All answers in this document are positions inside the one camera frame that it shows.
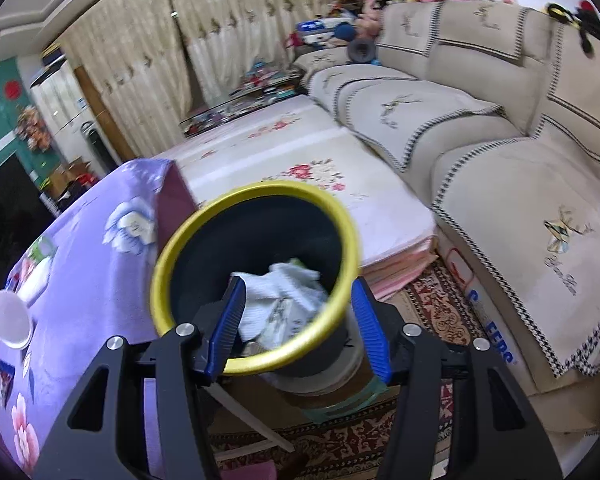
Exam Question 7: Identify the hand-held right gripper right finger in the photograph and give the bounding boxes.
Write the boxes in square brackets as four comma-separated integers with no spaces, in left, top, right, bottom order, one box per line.
[350,276,563,480]

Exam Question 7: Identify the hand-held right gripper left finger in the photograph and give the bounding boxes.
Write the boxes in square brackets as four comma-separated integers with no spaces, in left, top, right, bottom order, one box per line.
[32,275,248,480]

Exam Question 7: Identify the long white carton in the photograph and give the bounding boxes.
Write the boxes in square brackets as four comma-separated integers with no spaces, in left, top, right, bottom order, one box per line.
[257,297,306,351]

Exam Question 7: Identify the white foam sheet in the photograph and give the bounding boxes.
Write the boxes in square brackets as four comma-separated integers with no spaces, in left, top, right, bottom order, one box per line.
[229,262,328,346]

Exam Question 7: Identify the yellow-rimmed black bin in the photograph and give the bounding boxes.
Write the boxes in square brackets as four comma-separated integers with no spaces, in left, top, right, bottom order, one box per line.
[149,180,366,396]

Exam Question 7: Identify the red patterned rug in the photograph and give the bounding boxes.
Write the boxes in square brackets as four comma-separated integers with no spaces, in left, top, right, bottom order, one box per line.
[210,260,511,480]

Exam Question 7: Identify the round white stand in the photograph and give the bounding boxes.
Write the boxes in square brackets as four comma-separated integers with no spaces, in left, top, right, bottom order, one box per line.
[260,310,396,413]

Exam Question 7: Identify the white blue printed box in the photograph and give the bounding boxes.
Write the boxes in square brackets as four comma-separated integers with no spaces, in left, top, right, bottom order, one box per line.
[437,245,518,366]

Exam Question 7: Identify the white floral covered coffee table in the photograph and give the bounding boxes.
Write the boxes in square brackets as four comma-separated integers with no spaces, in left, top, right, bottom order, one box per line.
[152,95,438,301]

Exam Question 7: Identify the white paper bowl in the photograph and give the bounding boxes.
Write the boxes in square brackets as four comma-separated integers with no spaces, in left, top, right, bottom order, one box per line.
[0,290,32,350]

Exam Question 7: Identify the black tower fan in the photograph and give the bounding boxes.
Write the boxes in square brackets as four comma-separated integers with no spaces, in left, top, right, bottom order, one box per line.
[80,121,106,171]

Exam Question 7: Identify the beige sofa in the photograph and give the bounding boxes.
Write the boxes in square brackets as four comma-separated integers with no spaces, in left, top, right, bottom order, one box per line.
[292,0,600,436]

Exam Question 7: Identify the glass side table with clutter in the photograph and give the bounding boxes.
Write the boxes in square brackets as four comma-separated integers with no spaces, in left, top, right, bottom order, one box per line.
[180,60,306,136]

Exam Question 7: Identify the black television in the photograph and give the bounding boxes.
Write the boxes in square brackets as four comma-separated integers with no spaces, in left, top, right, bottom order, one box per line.
[0,157,56,261]

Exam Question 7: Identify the dark round cushion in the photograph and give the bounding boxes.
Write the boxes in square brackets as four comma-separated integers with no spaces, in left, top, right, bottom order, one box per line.
[347,39,377,65]

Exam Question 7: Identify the hanging flower decoration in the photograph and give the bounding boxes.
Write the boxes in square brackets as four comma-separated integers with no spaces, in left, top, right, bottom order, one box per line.
[15,105,53,153]

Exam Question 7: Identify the beige curtain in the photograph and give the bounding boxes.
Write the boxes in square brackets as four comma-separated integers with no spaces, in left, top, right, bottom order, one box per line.
[55,0,206,161]
[160,0,341,106]

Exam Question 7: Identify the blue white bag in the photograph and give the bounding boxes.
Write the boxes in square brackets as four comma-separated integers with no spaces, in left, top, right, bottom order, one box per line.
[297,19,353,43]

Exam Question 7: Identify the black yellow plush toy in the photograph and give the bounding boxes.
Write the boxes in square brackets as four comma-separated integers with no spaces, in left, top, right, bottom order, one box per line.
[545,0,600,53]

